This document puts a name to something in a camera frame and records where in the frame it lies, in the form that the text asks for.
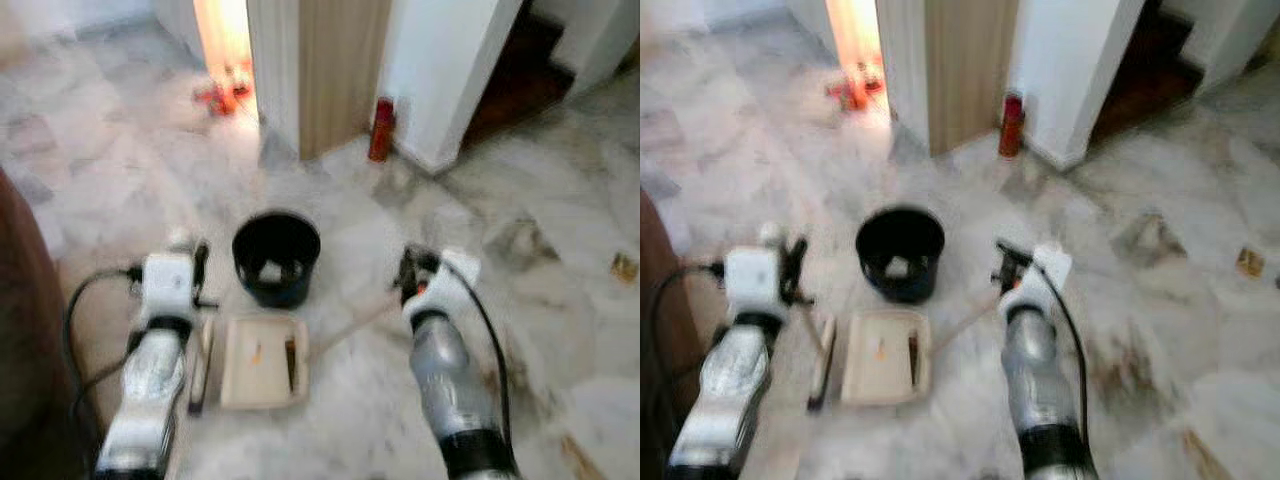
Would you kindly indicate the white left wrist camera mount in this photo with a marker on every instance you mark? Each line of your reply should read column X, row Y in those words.
column 168, row 285
column 752, row 280

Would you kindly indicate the black round bucket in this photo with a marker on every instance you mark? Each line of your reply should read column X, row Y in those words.
column 275, row 290
column 900, row 288

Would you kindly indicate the red canister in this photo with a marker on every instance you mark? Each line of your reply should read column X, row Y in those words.
column 381, row 130
column 1011, row 125

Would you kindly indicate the light wooden door panel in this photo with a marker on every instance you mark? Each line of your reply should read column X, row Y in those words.
column 345, row 70
column 970, row 70

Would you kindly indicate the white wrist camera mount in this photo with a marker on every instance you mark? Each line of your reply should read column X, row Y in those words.
column 1045, row 280
column 168, row 285
column 752, row 280
column 450, row 285

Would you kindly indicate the brown sofa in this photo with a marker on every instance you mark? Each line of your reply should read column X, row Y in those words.
column 665, row 400
column 35, row 340

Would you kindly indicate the dark wooden stairs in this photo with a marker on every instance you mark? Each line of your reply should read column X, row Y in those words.
column 520, row 75
column 1145, row 75

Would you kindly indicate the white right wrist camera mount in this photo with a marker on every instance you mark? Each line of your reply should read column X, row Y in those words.
column 1045, row 280
column 450, row 285

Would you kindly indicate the small brown scrap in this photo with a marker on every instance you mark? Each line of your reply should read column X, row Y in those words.
column 625, row 268
column 1251, row 262

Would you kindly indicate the red floor objects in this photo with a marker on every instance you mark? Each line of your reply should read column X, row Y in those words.
column 855, row 88
column 222, row 92

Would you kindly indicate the white crumpled paper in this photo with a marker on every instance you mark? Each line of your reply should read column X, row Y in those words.
column 898, row 267
column 271, row 271

